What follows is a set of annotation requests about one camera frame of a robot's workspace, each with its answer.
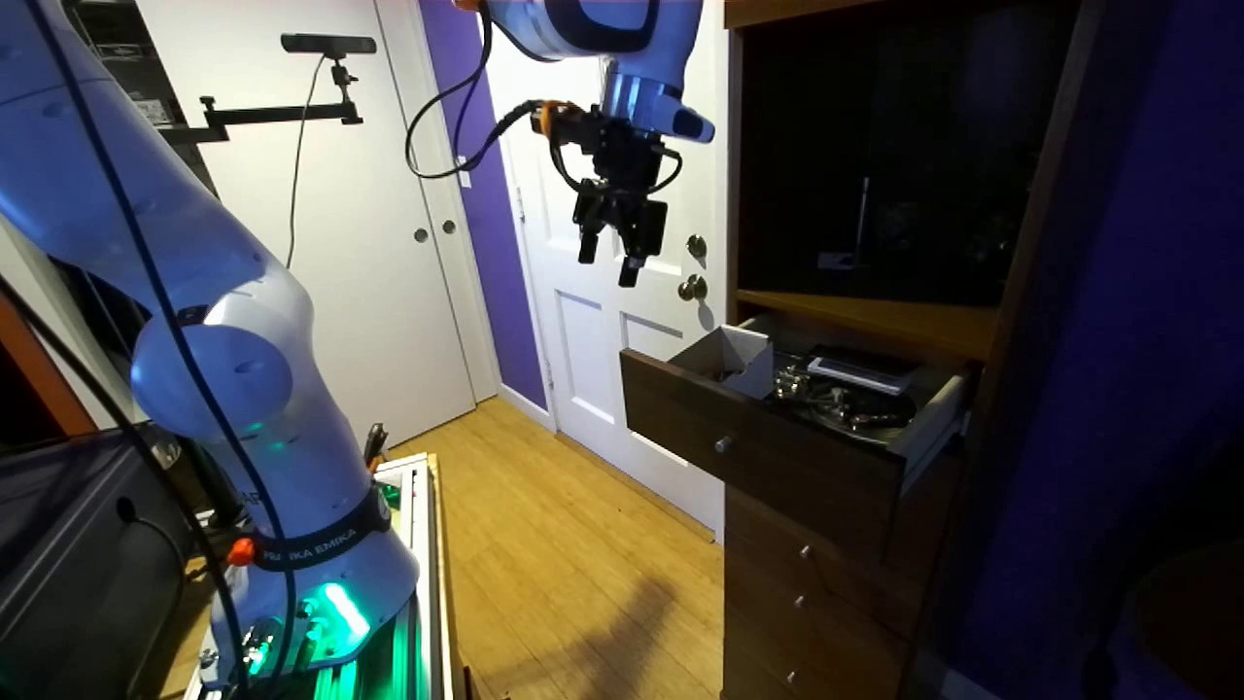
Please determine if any black fabric case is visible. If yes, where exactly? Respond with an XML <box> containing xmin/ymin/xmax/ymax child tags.
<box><xmin>0</xmin><ymin>424</ymin><xmax>201</xmax><ymax>700</ymax></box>

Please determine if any thick black cable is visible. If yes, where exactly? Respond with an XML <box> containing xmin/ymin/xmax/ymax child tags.
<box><xmin>402</xmin><ymin>8</ymin><xmax>564</xmax><ymax>187</ymax></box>

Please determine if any white double closet door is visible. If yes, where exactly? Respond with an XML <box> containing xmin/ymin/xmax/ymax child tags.
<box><xmin>134</xmin><ymin>0</ymin><xmax>507</xmax><ymax>452</ymax></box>

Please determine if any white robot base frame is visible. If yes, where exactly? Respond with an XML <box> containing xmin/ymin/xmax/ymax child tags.
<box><xmin>179</xmin><ymin>448</ymin><xmax>468</xmax><ymax>700</ymax></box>

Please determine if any thin black cable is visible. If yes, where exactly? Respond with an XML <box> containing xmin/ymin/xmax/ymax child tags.
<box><xmin>25</xmin><ymin>0</ymin><xmax>313</xmax><ymax>682</ymax></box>

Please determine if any dark storage shelving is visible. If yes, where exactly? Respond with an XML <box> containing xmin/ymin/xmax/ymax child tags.
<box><xmin>57</xmin><ymin>0</ymin><xmax>219</xmax><ymax>187</ymax></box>

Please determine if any pile of metal hardware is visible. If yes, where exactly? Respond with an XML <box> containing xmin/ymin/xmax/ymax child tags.
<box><xmin>774</xmin><ymin>360</ymin><xmax>913</xmax><ymax>438</ymax></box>

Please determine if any black stereo camera bar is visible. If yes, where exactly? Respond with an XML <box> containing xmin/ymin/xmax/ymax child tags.
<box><xmin>278</xmin><ymin>31</ymin><xmax>383</xmax><ymax>63</ymax></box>

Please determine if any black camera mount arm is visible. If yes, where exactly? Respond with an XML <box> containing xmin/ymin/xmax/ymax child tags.
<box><xmin>159</xmin><ymin>53</ymin><xmax>371</xmax><ymax>148</ymax></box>

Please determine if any thin camera cable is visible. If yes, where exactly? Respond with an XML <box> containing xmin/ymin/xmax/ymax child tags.
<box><xmin>280</xmin><ymin>53</ymin><xmax>332</xmax><ymax>273</ymax></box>

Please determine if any tall brown wooden cabinet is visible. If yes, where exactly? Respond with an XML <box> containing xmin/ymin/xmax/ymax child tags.
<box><xmin>617</xmin><ymin>0</ymin><xmax>1104</xmax><ymax>700</ymax></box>

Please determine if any flat black white device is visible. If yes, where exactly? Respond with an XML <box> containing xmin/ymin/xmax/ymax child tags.
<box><xmin>804</xmin><ymin>345</ymin><xmax>918</xmax><ymax>399</ymax></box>

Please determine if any open wooden drawer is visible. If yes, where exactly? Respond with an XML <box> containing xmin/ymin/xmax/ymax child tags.
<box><xmin>617</xmin><ymin>316</ymin><xmax>975</xmax><ymax>564</ymax></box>

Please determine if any brass door knob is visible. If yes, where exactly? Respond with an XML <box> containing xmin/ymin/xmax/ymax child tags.
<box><xmin>672</xmin><ymin>268</ymin><xmax>714</xmax><ymax>310</ymax></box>

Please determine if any white panel door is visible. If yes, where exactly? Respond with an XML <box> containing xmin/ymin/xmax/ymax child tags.
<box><xmin>481</xmin><ymin>0</ymin><xmax>735</xmax><ymax>537</ymax></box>

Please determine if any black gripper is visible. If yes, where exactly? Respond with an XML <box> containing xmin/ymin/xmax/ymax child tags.
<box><xmin>558</xmin><ymin>100</ymin><xmax>686</xmax><ymax>293</ymax></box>

